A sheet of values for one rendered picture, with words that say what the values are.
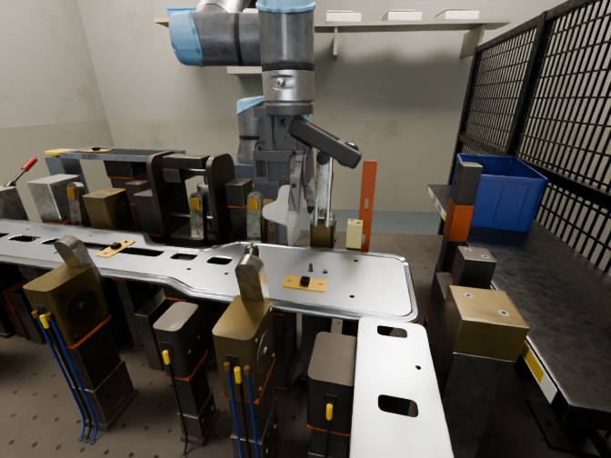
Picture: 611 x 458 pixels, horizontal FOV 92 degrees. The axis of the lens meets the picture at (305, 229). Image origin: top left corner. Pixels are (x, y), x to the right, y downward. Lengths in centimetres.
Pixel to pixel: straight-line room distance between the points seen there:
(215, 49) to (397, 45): 330
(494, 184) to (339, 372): 58
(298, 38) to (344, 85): 324
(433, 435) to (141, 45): 426
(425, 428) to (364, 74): 352
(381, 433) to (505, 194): 62
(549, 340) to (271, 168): 45
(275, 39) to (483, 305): 45
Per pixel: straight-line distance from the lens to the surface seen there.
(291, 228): 43
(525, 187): 84
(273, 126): 47
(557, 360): 50
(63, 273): 67
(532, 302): 60
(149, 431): 80
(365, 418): 39
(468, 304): 48
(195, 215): 81
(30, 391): 101
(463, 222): 72
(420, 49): 381
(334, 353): 47
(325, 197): 70
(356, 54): 371
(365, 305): 53
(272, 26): 45
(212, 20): 57
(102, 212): 98
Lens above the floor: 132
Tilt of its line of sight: 24 degrees down
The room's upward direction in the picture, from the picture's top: straight up
